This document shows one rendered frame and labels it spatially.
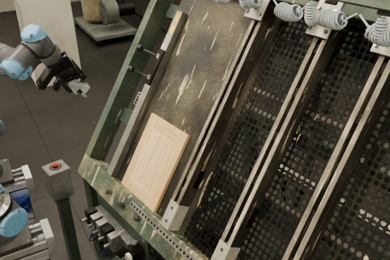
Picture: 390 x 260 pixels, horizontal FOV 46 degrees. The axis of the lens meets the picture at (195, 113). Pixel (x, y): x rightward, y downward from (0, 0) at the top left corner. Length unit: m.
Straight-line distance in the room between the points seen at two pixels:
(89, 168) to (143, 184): 0.45
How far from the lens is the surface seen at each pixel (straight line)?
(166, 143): 2.28
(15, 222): 1.85
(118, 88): 2.64
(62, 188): 2.65
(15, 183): 2.51
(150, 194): 2.30
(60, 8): 5.94
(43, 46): 1.70
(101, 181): 2.57
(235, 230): 1.86
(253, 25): 2.04
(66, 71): 1.80
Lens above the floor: 2.32
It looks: 27 degrees down
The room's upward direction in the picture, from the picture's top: 2 degrees counter-clockwise
